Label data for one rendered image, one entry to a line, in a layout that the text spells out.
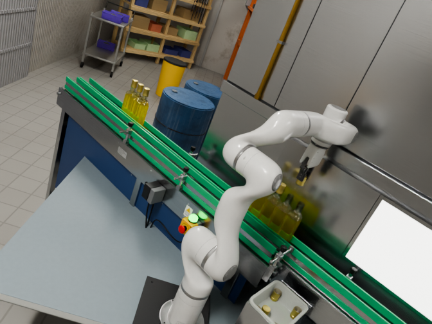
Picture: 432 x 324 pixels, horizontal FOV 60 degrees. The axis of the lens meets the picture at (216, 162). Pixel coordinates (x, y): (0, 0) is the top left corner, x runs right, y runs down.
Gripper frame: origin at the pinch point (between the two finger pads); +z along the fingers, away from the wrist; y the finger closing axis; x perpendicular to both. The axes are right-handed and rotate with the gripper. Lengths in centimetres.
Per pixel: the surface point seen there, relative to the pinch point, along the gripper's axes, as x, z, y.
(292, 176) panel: -8.9, 8.5, -11.2
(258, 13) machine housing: -63, -50, -14
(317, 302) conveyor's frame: 33, 41, 6
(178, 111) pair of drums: -187, 67, -111
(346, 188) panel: 14.6, -0.9, -12.2
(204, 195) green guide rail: -33.1, 30.2, 15.7
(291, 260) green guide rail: 14.5, 34.3, 4.7
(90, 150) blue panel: -125, 59, 19
